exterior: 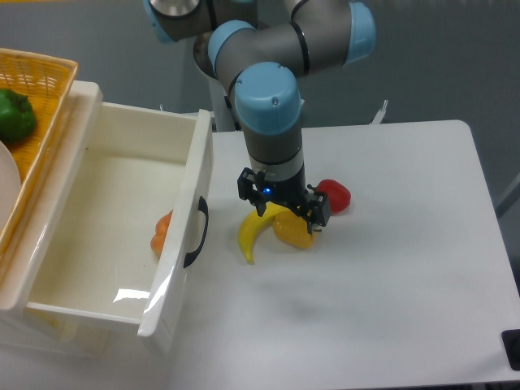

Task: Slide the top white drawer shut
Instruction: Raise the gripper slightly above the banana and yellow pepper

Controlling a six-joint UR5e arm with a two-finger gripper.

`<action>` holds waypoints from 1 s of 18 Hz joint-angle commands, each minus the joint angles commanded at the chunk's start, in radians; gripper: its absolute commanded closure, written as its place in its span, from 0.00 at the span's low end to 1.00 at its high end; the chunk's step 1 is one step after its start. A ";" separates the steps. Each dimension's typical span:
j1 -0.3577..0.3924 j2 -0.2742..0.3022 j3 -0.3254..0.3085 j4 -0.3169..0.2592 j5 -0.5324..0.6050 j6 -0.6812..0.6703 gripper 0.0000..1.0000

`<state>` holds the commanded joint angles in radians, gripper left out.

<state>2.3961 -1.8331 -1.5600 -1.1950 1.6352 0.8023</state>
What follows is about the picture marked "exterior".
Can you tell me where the yellow woven basket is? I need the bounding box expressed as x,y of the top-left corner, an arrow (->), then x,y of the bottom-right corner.
1,48 -> 78,254

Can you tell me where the yellow plastic banana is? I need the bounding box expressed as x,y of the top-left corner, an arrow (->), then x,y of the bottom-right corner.
237,203 -> 288,265

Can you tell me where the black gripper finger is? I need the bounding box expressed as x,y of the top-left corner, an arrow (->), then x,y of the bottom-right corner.
237,167 -> 268,216
298,184 -> 329,235

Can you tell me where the black object at table edge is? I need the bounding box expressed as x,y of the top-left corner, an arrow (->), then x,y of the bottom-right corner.
501,329 -> 520,371

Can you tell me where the red toy bell pepper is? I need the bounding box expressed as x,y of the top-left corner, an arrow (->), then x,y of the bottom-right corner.
317,179 -> 351,215

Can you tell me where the green toy bell pepper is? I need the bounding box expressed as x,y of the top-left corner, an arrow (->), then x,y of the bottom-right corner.
0,89 -> 37,143

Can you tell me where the orange toy bell pepper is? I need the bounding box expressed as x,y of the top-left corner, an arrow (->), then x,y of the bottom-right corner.
150,210 -> 173,258

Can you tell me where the black top drawer handle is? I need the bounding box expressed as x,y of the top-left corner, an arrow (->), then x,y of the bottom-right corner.
183,196 -> 210,269

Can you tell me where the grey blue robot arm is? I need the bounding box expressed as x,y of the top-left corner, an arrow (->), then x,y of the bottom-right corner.
144,1 -> 376,232

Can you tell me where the white drawer cabinet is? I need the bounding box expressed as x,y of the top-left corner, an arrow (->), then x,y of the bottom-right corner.
0,80 -> 171,361

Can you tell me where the yellow toy bell pepper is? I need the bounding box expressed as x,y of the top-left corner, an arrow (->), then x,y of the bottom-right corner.
272,211 -> 315,249

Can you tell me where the white plate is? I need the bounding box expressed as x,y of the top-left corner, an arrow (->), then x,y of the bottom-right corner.
0,143 -> 21,230

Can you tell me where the white table clamp bracket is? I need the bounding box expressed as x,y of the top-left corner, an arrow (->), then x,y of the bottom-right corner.
369,99 -> 388,125

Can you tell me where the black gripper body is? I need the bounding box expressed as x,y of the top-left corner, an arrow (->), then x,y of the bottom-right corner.
264,166 -> 306,214

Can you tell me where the white top drawer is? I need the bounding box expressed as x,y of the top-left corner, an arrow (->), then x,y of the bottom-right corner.
26,103 -> 213,353

